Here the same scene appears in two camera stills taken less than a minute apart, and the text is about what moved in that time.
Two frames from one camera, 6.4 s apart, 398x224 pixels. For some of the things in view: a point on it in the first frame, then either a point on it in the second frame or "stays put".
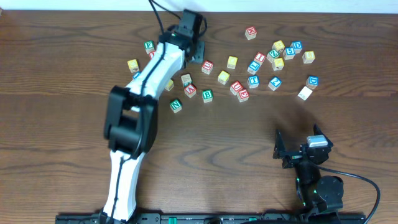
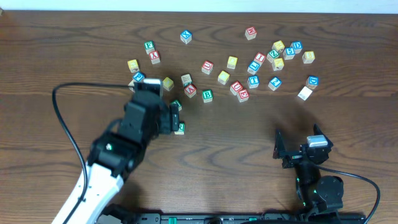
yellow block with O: (170, 85) stays put
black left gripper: (196, 53) → (173, 117)
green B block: (207, 95) stays put
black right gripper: (296, 157) stays put
